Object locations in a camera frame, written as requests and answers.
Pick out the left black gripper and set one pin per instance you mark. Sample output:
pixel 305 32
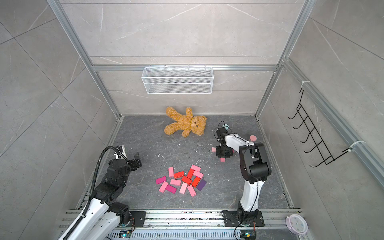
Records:
pixel 132 163

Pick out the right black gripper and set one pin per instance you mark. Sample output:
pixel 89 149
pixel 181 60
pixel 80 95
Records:
pixel 221 155

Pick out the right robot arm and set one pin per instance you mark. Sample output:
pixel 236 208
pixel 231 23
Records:
pixel 254 165

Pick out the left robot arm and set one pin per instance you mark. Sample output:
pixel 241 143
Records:
pixel 102 212

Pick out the magenta block far left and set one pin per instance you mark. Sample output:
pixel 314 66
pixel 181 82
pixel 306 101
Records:
pixel 161 180

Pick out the magenta block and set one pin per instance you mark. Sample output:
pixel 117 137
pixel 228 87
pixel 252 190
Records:
pixel 161 180
pixel 171 189

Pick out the pink sand timer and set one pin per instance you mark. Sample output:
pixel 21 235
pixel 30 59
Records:
pixel 253 138

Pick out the red block lower right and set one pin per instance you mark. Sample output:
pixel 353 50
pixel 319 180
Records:
pixel 195 182

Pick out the red block upright centre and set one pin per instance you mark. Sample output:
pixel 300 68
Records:
pixel 190 173

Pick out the magenta block lower left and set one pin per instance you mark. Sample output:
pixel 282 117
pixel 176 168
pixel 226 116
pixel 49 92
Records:
pixel 171 189

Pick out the red block upper left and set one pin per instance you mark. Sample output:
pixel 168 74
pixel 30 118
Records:
pixel 179 175

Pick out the brown teddy bear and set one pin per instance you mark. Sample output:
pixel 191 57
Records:
pixel 187 123

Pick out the lilac round clock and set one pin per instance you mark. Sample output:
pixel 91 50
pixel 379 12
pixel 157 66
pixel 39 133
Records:
pixel 296 224

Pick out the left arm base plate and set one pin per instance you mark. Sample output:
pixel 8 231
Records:
pixel 135 218

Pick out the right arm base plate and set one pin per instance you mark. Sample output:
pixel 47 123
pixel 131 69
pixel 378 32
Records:
pixel 239 218

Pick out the white wire mesh basket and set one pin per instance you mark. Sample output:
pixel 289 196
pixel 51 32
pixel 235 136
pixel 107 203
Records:
pixel 178 80

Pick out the black wire hook rack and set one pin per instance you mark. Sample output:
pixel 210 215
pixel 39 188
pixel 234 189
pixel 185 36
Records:
pixel 313 134

